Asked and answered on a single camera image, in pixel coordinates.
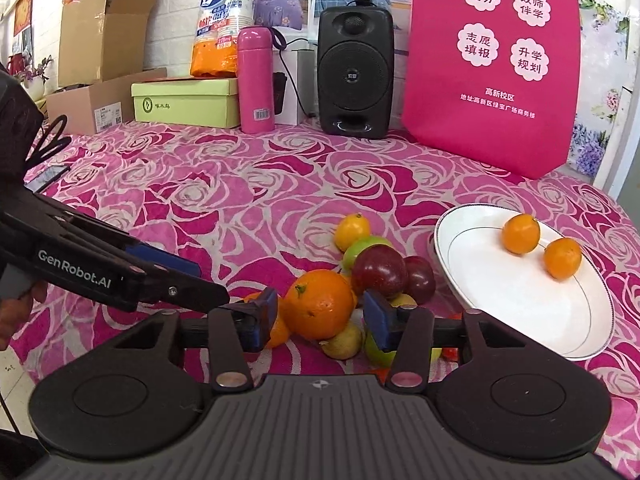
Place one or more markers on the red wall hanging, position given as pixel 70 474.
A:
pixel 24 7

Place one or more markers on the dark red plum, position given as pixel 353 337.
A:
pixel 378 272
pixel 422 280

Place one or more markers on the pink rose printed blanket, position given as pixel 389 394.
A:
pixel 225 185

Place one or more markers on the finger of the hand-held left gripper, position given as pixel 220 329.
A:
pixel 160 257
pixel 195 295

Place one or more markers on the light green shoe box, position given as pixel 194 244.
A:
pixel 185 105

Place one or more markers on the small pale yellow fruit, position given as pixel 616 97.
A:
pixel 402 301

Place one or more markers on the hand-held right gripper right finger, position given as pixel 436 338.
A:
pixel 377 317

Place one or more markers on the green apple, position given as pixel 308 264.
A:
pixel 362 248
pixel 377 357

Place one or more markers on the pink tote bag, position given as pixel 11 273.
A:
pixel 450 130

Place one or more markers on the black speaker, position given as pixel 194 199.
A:
pixel 355 65

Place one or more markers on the person's left hand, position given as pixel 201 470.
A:
pixel 15 310

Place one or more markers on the potted flower plant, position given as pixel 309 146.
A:
pixel 32 77

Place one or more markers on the black smartphone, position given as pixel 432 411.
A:
pixel 47 177

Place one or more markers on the pink thermos bottle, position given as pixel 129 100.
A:
pixel 256 75

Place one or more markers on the brownish yellow round fruit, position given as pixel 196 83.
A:
pixel 345 342

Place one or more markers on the yellow citrus fruit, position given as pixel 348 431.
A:
pixel 352 230

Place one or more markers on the pack of paper cups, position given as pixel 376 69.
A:
pixel 225 20

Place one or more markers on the white round plate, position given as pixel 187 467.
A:
pixel 525 310

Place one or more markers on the white frame post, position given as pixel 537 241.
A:
pixel 617 160

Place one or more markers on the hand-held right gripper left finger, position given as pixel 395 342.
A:
pixel 265 315

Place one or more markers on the tall open cardboard box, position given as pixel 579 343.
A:
pixel 100 40

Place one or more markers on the black cup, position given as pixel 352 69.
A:
pixel 280 97

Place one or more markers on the flat cardboard box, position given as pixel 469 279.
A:
pixel 95 102

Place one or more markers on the large orange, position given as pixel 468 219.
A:
pixel 318 305

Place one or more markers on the white box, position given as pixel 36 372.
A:
pixel 305 80

